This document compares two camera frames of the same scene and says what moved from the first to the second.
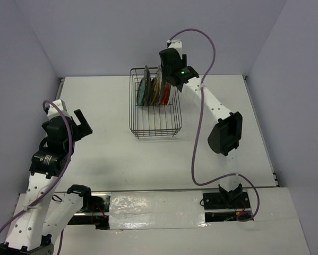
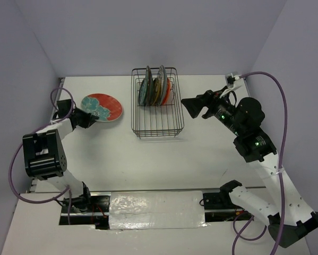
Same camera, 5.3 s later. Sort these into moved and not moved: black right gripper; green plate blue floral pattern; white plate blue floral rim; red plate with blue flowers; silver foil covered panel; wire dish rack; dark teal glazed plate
Moved: black right gripper; red plate with blue flowers; dark teal glazed plate; white plate blue floral rim
Not moved: wire dish rack; silver foil covered panel; green plate blue floral pattern
